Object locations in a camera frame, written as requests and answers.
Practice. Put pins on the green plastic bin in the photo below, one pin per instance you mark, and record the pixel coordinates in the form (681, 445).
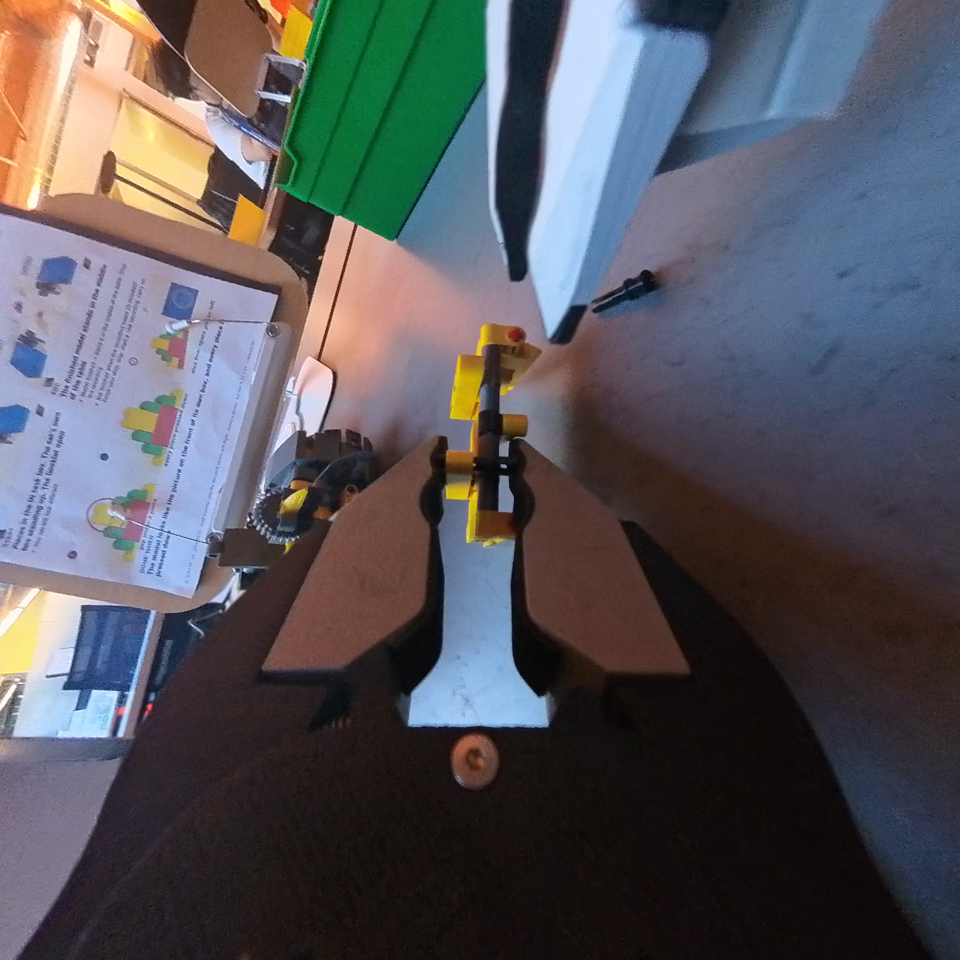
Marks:
(375, 112)

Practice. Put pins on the printed instruction sheet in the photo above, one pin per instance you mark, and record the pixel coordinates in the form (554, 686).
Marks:
(112, 375)

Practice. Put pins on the yellow storage box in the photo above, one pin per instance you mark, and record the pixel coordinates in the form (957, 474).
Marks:
(251, 221)

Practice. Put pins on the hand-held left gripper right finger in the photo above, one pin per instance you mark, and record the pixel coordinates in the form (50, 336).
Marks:
(600, 600)

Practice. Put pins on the clear acrylic box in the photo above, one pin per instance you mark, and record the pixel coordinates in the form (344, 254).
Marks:
(281, 75)

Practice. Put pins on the yellow toy brick assembly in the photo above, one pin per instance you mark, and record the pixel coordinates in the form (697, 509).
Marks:
(469, 375)

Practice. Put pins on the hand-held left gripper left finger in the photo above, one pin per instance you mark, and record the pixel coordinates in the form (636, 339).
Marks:
(352, 600)

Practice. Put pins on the grey desk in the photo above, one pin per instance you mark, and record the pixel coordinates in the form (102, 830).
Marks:
(787, 450)

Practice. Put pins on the dark monitor screen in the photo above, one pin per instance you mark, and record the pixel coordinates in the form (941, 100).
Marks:
(112, 649)

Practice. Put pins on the black brick pin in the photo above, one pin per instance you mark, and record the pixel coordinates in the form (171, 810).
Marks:
(626, 291)

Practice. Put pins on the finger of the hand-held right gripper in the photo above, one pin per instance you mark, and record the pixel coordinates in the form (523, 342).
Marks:
(615, 150)
(525, 112)

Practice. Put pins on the grey yellow toy brick vehicle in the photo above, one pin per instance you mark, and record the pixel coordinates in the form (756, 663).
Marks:
(322, 480)

